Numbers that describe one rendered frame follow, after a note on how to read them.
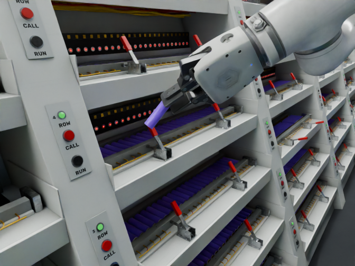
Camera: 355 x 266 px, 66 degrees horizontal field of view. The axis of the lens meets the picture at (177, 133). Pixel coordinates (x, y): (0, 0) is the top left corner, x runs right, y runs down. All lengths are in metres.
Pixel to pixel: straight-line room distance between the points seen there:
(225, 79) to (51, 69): 0.28
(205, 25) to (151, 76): 0.47
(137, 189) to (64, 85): 0.23
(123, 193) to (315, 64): 0.40
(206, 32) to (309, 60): 0.58
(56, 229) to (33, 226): 0.03
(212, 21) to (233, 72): 0.58
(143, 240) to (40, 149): 0.31
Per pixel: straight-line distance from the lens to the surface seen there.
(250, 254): 0.92
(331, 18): 0.47
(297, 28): 0.45
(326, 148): 1.68
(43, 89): 0.47
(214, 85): 0.45
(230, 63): 0.44
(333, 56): 0.51
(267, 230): 1.02
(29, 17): 0.50
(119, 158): 0.60
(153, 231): 0.66
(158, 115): 0.49
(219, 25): 1.00
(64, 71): 0.49
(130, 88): 0.57
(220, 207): 0.78
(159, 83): 0.62
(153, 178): 0.57
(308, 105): 1.64
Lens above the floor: 0.84
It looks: 7 degrees down
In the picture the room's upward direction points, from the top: 16 degrees counter-clockwise
